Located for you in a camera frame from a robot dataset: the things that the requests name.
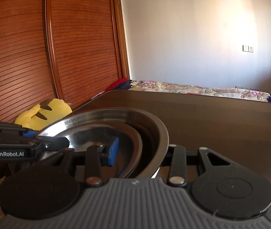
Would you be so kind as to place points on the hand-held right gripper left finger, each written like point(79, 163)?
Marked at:
point(114, 151)

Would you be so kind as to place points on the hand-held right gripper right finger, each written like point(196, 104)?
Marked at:
point(177, 158)

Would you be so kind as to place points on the red cloth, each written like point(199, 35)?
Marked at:
point(117, 84)

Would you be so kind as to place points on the wall radiator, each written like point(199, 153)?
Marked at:
point(245, 87)

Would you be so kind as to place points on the yellow plush toy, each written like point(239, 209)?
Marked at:
point(44, 111)

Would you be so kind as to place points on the white wall outlet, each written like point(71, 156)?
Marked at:
point(248, 48)

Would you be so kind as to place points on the medium steel bowl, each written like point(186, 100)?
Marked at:
point(138, 145)

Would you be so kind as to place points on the dark navy cloth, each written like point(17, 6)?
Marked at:
point(127, 85)

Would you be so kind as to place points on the large steel bowl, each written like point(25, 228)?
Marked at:
point(154, 143)

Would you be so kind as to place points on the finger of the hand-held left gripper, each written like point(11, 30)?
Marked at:
point(29, 133)
point(54, 143)

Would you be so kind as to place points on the wooden slatted wardrobe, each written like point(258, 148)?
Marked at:
point(42, 40)

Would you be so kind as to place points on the floral bedspread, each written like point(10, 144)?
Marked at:
point(185, 89)

